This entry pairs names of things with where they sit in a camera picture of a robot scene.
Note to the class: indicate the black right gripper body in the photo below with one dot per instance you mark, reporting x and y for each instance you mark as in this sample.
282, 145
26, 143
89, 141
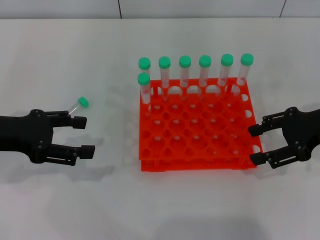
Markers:
302, 130

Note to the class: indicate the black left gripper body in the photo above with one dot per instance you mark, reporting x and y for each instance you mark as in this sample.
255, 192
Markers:
22, 132

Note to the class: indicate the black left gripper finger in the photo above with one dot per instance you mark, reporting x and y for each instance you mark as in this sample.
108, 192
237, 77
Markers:
79, 122
87, 151

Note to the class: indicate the clear green-capped test tube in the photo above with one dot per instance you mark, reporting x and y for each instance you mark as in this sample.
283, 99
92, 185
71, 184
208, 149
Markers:
227, 60
144, 63
247, 59
205, 61
83, 101
164, 62
143, 79
185, 61

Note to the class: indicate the orange plastic test tube rack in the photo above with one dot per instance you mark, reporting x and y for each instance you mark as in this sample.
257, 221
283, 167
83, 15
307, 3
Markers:
200, 130

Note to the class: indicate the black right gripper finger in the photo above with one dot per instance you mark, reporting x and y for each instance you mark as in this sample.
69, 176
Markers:
255, 130
257, 158

